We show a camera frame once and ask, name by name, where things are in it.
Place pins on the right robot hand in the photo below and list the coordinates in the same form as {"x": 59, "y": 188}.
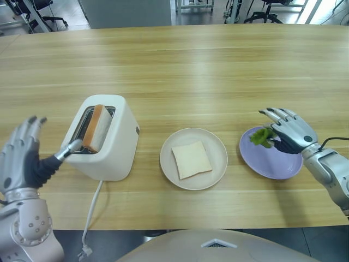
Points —
{"x": 295, "y": 133}

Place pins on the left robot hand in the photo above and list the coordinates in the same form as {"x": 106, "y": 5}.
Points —
{"x": 19, "y": 161}

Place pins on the green lettuce leaf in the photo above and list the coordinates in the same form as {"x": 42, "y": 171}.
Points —
{"x": 261, "y": 137}

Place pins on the bread slice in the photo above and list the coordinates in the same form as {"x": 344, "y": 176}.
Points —
{"x": 96, "y": 129}
{"x": 191, "y": 159}

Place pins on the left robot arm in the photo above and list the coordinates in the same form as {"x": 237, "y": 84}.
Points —
{"x": 26, "y": 226}

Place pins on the purple plate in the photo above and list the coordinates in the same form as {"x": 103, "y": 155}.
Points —
{"x": 268, "y": 163}

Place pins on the cream toaster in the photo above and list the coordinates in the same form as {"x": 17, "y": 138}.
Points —
{"x": 109, "y": 147}

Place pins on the black office chair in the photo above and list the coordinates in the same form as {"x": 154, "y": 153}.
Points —
{"x": 263, "y": 13}
{"x": 45, "y": 16}

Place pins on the beige plate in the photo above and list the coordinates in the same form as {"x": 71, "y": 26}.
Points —
{"x": 174, "y": 169}

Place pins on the robot body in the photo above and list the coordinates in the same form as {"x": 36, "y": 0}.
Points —
{"x": 215, "y": 247}

